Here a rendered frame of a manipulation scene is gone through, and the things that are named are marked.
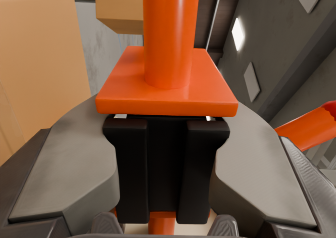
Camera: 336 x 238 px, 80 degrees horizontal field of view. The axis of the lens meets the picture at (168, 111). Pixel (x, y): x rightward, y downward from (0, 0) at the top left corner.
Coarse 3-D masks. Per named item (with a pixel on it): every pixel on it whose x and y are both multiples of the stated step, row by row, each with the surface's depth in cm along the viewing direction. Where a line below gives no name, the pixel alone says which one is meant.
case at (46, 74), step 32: (0, 0) 16; (32, 0) 20; (64, 0) 26; (0, 32) 16; (32, 32) 20; (64, 32) 27; (0, 64) 16; (32, 64) 20; (64, 64) 27; (0, 96) 17; (32, 96) 21; (64, 96) 27; (0, 128) 17; (32, 128) 21; (0, 160) 17
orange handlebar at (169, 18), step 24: (144, 0) 8; (168, 0) 7; (192, 0) 7; (144, 24) 8; (168, 24) 7; (192, 24) 8; (144, 48) 9; (168, 48) 8; (192, 48) 9; (144, 72) 9; (168, 72) 8
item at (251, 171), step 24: (216, 120) 12; (240, 120) 9; (264, 120) 9; (240, 144) 8; (264, 144) 8; (216, 168) 7; (240, 168) 7; (264, 168) 7; (288, 168) 7; (216, 192) 7; (240, 192) 6; (264, 192) 6; (288, 192) 6; (240, 216) 6; (264, 216) 5; (288, 216) 5; (312, 216) 5
